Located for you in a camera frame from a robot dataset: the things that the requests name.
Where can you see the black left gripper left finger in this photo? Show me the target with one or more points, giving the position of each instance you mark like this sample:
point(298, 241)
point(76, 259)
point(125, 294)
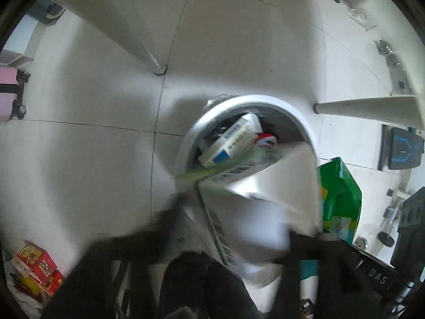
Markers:
point(91, 289)

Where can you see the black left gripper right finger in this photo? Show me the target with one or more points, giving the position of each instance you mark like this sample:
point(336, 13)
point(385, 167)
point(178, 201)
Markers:
point(342, 291)

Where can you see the green blue snack bag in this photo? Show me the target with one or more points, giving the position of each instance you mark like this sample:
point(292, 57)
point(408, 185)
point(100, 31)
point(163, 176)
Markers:
point(342, 200)

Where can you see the green white carton box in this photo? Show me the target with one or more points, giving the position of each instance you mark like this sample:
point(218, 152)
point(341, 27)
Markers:
point(252, 202)

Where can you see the red white snack wrapper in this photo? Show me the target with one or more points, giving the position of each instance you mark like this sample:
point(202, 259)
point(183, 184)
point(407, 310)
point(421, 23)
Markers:
point(266, 140)

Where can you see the white blue medicine box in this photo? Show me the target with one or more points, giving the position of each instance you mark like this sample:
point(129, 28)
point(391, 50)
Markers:
point(235, 140)

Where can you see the white trash bin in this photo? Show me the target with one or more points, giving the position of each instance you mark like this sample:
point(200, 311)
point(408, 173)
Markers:
point(230, 125)

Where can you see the red snack boxes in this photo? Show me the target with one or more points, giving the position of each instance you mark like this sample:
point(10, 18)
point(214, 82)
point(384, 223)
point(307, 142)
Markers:
point(35, 263)

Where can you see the black trouser legs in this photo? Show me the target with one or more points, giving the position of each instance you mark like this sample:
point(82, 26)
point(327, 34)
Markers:
point(197, 286)

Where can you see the black blue exercise bench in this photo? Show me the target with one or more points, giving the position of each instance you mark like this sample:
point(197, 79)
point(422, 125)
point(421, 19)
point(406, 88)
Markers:
point(400, 149)

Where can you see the white table leg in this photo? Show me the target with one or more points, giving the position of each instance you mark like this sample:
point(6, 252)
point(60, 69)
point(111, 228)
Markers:
point(120, 21)
point(396, 110)

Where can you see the pink suitcase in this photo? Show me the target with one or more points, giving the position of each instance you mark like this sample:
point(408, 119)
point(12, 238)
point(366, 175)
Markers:
point(12, 89)

